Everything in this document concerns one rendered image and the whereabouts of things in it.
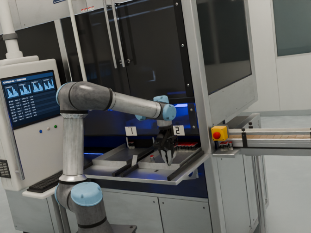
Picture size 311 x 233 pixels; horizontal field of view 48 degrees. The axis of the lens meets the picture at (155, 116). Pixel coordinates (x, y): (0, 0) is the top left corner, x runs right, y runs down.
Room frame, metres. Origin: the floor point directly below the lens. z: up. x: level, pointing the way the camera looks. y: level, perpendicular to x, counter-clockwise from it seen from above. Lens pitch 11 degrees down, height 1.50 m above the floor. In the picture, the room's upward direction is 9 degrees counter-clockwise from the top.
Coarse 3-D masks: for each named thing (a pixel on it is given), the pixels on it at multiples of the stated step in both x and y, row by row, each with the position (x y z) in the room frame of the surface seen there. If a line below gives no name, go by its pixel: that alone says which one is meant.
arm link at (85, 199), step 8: (80, 184) 1.34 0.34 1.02; (88, 184) 1.34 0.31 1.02; (96, 184) 1.33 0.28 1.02; (72, 192) 1.29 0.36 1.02; (80, 192) 1.27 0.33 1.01; (88, 192) 1.27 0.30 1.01; (96, 192) 1.28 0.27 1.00; (72, 200) 1.29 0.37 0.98; (80, 200) 1.25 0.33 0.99; (88, 200) 1.25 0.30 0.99; (96, 200) 1.27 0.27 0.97; (72, 208) 1.30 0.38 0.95; (80, 208) 1.26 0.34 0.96; (88, 208) 1.25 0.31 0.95; (96, 208) 1.26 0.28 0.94; (104, 208) 1.31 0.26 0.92; (80, 216) 1.26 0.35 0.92; (88, 216) 1.25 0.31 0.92; (96, 216) 1.26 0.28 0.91; (104, 216) 1.29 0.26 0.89; (80, 224) 1.27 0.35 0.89; (88, 224) 1.25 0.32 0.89
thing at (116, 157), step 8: (112, 152) 2.20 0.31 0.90; (120, 152) 2.23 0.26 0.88; (128, 152) 2.20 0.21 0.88; (136, 152) 2.17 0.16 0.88; (144, 152) 2.06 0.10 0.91; (96, 160) 2.02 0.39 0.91; (104, 160) 1.99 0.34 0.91; (112, 160) 1.96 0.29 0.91; (120, 160) 2.04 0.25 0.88; (128, 160) 1.92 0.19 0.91
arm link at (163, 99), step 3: (159, 96) 1.77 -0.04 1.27; (162, 96) 1.74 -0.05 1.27; (165, 96) 1.74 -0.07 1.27; (156, 99) 1.73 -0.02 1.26; (159, 99) 1.73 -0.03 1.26; (162, 99) 1.73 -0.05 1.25; (165, 99) 1.73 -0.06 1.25; (159, 102) 1.73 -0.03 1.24; (162, 102) 1.73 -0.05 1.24; (165, 102) 1.73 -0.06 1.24; (168, 102) 1.75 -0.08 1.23
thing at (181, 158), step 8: (184, 152) 2.00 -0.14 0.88; (192, 152) 1.98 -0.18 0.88; (144, 160) 1.91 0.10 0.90; (160, 160) 1.92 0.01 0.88; (176, 160) 1.87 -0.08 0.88; (184, 160) 1.76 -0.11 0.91; (152, 168) 1.81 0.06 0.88; (160, 168) 1.78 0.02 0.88; (168, 168) 1.75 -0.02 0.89; (176, 168) 1.73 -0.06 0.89
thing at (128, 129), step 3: (126, 129) 2.21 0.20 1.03; (129, 129) 2.20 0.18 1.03; (132, 129) 2.18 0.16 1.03; (135, 129) 2.17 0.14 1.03; (126, 132) 2.21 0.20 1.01; (129, 132) 2.20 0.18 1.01; (132, 132) 2.18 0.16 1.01; (135, 132) 2.17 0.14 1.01; (126, 135) 2.21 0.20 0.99; (129, 135) 2.20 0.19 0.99
